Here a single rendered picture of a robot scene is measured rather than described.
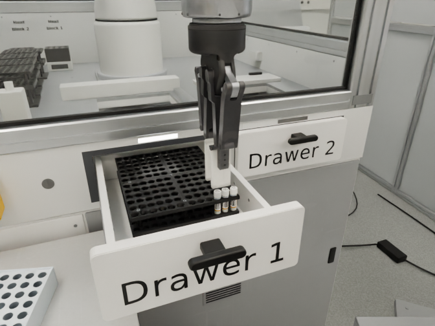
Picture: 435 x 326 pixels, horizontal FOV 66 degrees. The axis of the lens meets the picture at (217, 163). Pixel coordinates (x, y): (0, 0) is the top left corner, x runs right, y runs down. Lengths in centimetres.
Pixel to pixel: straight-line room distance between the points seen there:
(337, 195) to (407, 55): 155
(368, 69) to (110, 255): 71
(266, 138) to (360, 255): 128
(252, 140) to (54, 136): 39
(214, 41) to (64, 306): 45
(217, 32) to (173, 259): 29
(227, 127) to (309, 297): 87
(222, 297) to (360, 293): 87
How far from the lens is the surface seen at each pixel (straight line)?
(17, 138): 68
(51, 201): 73
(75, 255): 70
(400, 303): 172
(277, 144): 79
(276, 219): 48
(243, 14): 44
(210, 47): 44
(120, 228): 61
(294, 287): 115
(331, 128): 86
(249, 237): 48
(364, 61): 89
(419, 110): 236
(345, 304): 167
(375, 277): 184
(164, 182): 60
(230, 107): 44
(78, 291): 63
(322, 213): 101
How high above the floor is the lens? 119
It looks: 26 degrees down
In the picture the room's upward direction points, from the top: straight up
